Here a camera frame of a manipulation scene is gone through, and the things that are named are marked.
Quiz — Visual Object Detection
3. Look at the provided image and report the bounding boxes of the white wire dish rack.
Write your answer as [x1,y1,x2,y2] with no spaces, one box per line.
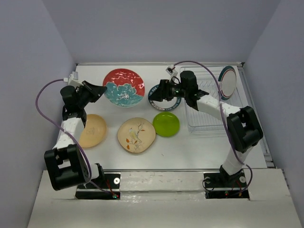
[180,66,248,134]

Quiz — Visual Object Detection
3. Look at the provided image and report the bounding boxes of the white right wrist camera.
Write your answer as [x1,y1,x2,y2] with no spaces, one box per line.
[166,65,176,75]

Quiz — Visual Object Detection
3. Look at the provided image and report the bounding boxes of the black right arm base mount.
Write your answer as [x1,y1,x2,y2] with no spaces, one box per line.
[202,172,249,200]

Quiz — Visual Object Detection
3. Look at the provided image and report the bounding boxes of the small green red rimmed plate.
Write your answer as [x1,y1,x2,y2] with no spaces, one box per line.
[218,66,237,100]

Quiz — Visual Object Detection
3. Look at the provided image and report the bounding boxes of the large green rimmed lettered plate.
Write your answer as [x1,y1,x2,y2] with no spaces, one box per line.
[148,97,181,112]

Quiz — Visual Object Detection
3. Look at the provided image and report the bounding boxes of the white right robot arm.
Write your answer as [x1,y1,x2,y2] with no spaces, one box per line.
[148,68,263,186]

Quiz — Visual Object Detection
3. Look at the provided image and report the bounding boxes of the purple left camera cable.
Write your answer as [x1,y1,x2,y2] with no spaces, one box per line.
[35,77,114,198]

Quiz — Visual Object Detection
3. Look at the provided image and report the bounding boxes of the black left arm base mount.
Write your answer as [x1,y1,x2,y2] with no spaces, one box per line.
[75,172,121,200]

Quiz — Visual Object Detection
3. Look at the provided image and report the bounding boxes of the plain yellow plate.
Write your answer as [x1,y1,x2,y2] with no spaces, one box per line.
[79,114,107,148]

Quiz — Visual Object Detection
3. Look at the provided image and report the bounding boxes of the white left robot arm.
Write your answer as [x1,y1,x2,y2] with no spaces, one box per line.
[44,81,107,190]

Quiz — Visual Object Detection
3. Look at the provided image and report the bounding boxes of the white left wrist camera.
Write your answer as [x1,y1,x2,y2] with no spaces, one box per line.
[67,71,83,88]

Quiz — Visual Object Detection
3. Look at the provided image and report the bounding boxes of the beige plate with bird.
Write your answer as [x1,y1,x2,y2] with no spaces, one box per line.
[117,117,156,154]

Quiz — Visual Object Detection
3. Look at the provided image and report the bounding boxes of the red plate with teal flower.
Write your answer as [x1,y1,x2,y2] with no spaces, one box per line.
[103,68,145,108]

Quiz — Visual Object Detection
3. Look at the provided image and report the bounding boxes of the lime green plate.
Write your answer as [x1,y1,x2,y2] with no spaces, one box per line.
[152,112,180,137]

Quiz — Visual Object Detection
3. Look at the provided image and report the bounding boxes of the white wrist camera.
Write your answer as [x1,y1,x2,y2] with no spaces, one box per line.
[166,65,176,75]
[67,71,83,88]

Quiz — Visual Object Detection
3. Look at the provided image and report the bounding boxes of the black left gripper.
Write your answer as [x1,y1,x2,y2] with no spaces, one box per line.
[77,80,107,108]

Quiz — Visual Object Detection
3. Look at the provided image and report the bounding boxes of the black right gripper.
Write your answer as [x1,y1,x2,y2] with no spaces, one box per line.
[148,79,188,102]

